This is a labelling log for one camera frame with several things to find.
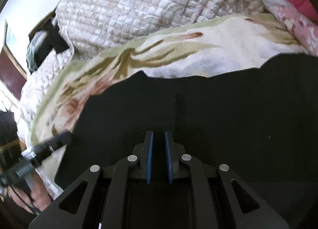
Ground dark red wooden door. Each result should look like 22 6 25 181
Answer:
1 45 27 100

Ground floral fleece blanket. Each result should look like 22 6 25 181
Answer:
30 14 310 198

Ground black pants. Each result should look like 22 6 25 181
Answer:
55 54 317 228

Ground dark clothes pile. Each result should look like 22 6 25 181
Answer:
26 17 69 74

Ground person's left hand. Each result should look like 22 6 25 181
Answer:
9 172 52 213

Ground pink floral comforter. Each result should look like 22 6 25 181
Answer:
263 0 317 56

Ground quilted beige bedspread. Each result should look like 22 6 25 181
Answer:
18 0 265 140

